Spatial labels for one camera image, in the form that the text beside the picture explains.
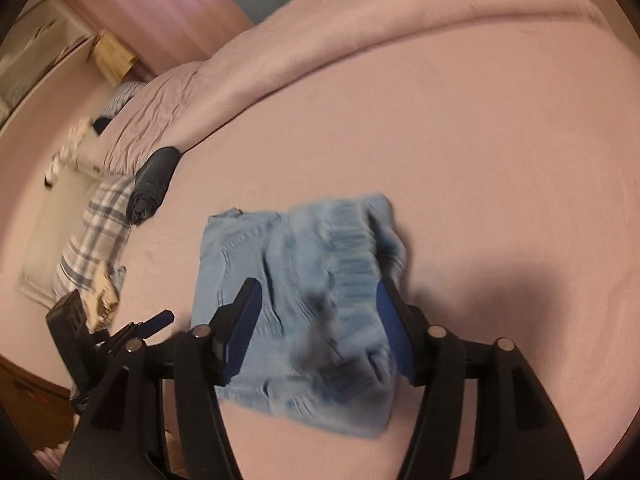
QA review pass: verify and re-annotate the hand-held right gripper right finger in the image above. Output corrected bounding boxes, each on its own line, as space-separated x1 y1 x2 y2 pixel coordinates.
376 280 587 480

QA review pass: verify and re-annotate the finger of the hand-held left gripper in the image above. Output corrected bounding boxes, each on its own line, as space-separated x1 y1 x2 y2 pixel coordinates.
117 310 176 342

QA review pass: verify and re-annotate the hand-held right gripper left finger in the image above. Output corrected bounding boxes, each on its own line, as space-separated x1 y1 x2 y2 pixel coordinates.
60 278 262 480

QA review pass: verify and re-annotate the beige patterned cloth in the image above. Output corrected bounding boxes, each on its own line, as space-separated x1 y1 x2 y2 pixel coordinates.
80 262 127 323

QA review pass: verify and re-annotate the brown wooden furniture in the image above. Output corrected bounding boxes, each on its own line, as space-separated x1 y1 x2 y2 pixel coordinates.
0 354 77 458

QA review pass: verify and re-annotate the plaid checked cloth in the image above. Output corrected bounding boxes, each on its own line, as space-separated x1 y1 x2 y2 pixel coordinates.
52 172 138 306

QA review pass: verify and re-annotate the dark rolled cloth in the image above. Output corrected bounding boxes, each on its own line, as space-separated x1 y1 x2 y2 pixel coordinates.
127 147 182 226

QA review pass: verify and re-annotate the pink bed sheet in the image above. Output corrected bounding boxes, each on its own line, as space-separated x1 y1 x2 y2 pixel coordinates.
102 7 640 480

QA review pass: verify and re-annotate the striped cloth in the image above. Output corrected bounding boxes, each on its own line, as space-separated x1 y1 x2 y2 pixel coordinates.
102 80 149 126

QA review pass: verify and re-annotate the wooden box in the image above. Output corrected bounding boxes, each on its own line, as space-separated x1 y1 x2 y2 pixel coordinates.
92 30 139 86

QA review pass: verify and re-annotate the pink folded duvet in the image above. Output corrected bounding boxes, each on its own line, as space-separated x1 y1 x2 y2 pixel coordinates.
102 0 618 176

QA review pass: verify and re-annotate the pink curtain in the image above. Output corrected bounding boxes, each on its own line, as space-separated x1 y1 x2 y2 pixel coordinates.
59 0 257 80

